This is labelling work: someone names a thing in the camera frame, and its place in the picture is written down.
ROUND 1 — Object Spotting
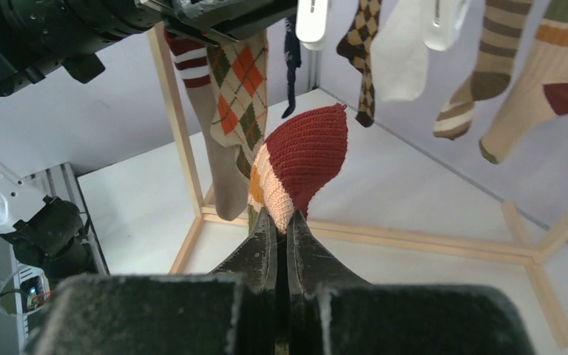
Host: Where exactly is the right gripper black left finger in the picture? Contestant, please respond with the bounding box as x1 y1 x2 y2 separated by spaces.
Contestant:
210 209 278 294

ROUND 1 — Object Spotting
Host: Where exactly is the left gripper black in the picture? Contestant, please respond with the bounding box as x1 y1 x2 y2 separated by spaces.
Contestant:
137 0 298 44

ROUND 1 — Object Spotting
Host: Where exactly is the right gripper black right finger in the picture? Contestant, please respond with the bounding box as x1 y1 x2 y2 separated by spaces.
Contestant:
286 210 369 300

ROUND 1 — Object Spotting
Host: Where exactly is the beige orange argyle sock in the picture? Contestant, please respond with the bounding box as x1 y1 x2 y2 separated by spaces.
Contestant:
206 30 268 179

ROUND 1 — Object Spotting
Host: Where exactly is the white hanger clip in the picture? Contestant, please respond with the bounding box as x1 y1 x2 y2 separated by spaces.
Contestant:
295 0 329 51
421 0 470 52

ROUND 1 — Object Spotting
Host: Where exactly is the taupe sock maroon cuff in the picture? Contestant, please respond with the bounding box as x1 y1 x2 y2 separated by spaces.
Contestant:
163 29 248 220

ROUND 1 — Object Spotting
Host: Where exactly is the navy blue sock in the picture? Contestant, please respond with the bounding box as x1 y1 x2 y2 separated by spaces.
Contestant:
282 15 302 118

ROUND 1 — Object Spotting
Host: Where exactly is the brown yellow argyle sock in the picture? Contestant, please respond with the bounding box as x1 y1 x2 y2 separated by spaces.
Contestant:
337 0 382 127

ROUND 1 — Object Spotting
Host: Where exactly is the white sock hanging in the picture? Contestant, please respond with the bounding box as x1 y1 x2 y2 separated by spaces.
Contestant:
371 0 428 102

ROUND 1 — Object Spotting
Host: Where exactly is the brown striped sock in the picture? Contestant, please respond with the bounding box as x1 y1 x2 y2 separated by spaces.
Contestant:
433 0 533 141

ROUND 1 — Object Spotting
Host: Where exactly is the wooden rack frame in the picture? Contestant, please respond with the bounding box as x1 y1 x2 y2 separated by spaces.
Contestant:
146 24 568 348

